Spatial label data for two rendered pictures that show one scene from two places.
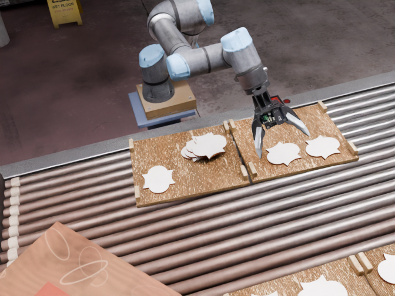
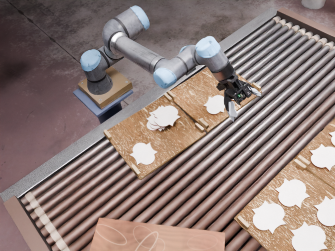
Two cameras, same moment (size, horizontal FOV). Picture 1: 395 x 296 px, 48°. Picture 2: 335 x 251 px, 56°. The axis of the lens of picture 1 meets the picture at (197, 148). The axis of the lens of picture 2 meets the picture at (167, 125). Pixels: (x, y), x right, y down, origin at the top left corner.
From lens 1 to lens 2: 52 cm
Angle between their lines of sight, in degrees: 20
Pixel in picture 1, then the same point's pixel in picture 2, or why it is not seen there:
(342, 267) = (292, 168)
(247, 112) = not seen: hidden behind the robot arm
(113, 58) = (9, 56)
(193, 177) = (166, 142)
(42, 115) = not seen: outside the picture
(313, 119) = not seen: hidden behind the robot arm
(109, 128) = (38, 115)
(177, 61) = (166, 74)
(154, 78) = (98, 76)
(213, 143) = (168, 113)
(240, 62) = (216, 63)
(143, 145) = (115, 131)
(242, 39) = (215, 46)
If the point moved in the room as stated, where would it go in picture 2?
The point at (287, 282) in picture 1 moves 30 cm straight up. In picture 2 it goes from (267, 191) to (281, 156)
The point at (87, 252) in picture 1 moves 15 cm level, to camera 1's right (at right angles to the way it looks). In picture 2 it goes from (138, 231) to (171, 211)
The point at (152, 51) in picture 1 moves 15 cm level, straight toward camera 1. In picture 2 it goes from (91, 57) to (104, 72)
